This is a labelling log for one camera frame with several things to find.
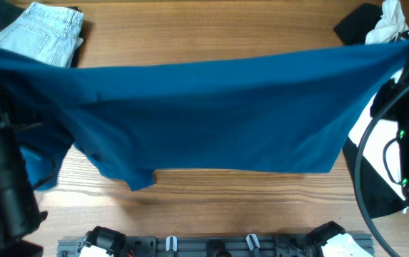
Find dark blue shirt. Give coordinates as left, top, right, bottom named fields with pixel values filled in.
left=0, top=40, right=409, bottom=190

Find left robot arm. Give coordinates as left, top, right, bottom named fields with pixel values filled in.
left=0, top=92, right=48, bottom=256

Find white shirt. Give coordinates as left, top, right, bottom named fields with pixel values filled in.
left=346, top=0, right=409, bottom=200

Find light blue folded jeans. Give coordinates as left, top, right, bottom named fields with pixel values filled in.
left=0, top=2, right=84, bottom=68

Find black garment at right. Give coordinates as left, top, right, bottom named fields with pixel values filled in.
left=334, top=3, right=405, bottom=218

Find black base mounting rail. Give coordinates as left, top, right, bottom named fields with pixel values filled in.
left=56, top=232, right=375, bottom=257

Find black right camera cable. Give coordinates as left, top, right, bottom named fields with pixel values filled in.
left=353, top=67, right=409, bottom=257

